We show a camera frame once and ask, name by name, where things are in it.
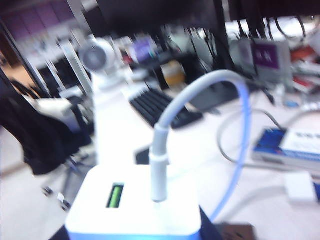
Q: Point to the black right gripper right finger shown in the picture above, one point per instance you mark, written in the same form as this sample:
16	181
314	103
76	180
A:
208	230

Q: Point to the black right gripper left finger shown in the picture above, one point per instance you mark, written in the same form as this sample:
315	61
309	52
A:
61	235

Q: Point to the white 65W charger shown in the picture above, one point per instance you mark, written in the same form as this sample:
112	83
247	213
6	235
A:
135	217

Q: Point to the small white adapter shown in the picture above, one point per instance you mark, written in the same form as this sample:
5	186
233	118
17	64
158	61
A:
300	187

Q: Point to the black office chair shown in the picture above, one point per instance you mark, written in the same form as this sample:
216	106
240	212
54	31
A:
37	130

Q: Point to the white blue barcode box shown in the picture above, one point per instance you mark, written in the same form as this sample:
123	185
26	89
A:
287	147

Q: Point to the black keyboard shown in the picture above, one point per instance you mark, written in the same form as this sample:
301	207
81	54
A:
160	105

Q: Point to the yellow jar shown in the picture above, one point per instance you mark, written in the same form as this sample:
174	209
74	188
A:
173	75

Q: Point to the stack of books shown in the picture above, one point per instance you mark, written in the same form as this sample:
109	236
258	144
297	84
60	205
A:
305	80

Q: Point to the white round fan on stand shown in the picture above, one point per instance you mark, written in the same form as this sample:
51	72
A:
96	56

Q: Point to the purple label box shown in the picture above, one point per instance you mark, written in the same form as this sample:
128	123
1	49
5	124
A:
267	56

